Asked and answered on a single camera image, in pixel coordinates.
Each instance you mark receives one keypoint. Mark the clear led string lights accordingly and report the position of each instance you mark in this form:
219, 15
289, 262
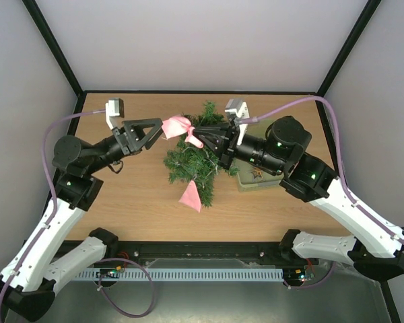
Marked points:
186, 163

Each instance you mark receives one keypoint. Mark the green plastic basket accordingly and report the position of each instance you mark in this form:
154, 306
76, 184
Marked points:
244, 178

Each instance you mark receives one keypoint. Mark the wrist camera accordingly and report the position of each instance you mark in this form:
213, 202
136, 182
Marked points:
236, 109
114, 111

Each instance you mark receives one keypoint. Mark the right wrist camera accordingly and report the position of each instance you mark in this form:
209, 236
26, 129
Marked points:
236, 109

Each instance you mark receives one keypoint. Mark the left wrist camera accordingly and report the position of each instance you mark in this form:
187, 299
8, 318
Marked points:
114, 111

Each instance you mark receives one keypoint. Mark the light blue cable duct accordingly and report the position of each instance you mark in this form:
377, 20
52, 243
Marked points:
187, 275

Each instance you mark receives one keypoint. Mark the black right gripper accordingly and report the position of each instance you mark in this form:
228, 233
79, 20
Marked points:
229, 144

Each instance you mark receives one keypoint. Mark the pink triangular paper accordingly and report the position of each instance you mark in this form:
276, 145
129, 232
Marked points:
190, 197

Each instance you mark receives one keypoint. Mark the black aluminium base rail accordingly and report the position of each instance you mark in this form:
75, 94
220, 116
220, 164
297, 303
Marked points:
263, 253

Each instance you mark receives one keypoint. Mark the black enclosure frame post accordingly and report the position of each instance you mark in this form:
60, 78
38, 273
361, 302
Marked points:
53, 45

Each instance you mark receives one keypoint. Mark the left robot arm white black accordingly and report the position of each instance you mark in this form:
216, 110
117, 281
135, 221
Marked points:
31, 281

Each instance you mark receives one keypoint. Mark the pink paper ornament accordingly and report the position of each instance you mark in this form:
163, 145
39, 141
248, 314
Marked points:
179, 125

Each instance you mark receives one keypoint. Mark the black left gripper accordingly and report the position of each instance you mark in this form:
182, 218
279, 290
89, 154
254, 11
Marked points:
131, 137

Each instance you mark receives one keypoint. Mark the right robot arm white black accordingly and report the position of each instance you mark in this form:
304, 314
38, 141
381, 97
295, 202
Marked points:
375, 246

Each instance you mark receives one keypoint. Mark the small green christmas tree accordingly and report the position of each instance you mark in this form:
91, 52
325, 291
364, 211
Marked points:
208, 116

